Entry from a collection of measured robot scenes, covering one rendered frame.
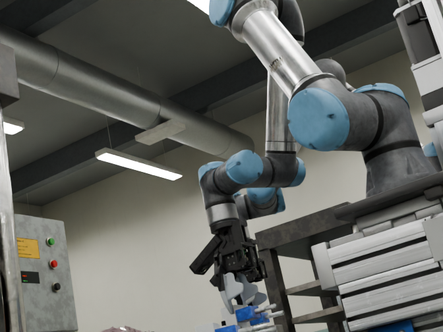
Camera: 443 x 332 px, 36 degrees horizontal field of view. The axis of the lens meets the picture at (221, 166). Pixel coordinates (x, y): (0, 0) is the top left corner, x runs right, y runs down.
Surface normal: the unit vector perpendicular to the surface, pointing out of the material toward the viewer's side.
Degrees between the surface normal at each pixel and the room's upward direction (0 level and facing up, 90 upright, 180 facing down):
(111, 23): 180
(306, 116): 97
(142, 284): 90
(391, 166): 73
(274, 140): 99
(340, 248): 90
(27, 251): 90
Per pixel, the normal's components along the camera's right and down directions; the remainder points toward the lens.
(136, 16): 0.21, 0.92
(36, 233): 0.84, -0.33
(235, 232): -0.51, -0.18
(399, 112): 0.51, -0.38
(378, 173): -0.79, -0.32
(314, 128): -0.78, 0.07
